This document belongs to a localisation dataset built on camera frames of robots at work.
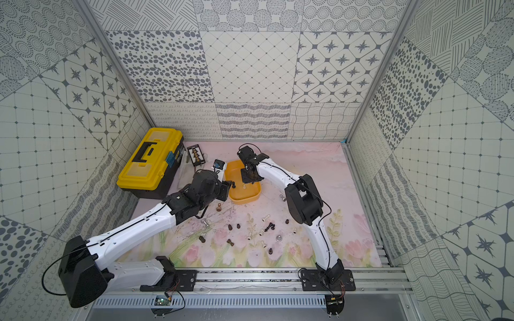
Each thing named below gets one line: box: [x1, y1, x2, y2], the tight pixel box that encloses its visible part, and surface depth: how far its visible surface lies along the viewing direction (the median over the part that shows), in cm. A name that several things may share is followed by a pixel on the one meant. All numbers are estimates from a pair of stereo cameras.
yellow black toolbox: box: [116, 127, 185, 200], surface depth 94 cm
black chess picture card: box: [186, 143, 206, 167], surface depth 113 cm
